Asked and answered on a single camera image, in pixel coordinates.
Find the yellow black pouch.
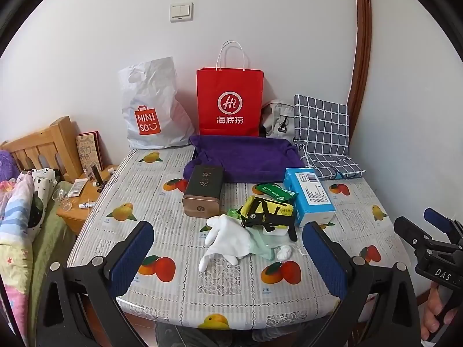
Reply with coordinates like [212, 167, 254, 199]
[238, 196, 297, 242]

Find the white glove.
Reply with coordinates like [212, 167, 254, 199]
[199, 214, 251, 273]

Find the green tissue pack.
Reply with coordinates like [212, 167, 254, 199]
[227, 208, 241, 220]

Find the person right hand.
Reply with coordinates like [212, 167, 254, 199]
[421, 282, 458, 341]

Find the white cotton ball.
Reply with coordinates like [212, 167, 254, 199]
[276, 245, 293, 262]

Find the blue tissue pack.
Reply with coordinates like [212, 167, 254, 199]
[283, 168, 336, 228]

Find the wooden nightstand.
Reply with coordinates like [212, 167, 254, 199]
[56, 180, 101, 236]

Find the dark green tea tin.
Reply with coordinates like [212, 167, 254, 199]
[182, 165, 224, 219]

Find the colourful bedding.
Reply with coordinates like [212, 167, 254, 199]
[1, 168, 75, 346]

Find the patterned book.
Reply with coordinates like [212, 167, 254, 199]
[75, 131, 103, 171]

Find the purple towel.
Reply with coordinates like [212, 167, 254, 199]
[184, 136, 304, 183]

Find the wooden headboard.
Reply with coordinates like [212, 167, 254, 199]
[1, 116, 83, 182]

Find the grey checkered fabric cushion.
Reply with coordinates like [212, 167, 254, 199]
[293, 94, 364, 180]

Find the white Miniso plastic bag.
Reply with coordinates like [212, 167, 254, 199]
[118, 57, 195, 149]

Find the purple plush toy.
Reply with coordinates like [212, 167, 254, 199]
[0, 149, 20, 182]

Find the beige grey backpack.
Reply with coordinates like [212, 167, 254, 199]
[259, 99, 294, 142]

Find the red paper shopping bag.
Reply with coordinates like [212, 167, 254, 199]
[196, 40, 264, 136]

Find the brown wooden door frame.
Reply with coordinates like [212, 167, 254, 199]
[348, 0, 373, 140]

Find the white wall switch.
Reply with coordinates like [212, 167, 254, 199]
[170, 2, 193, 23]

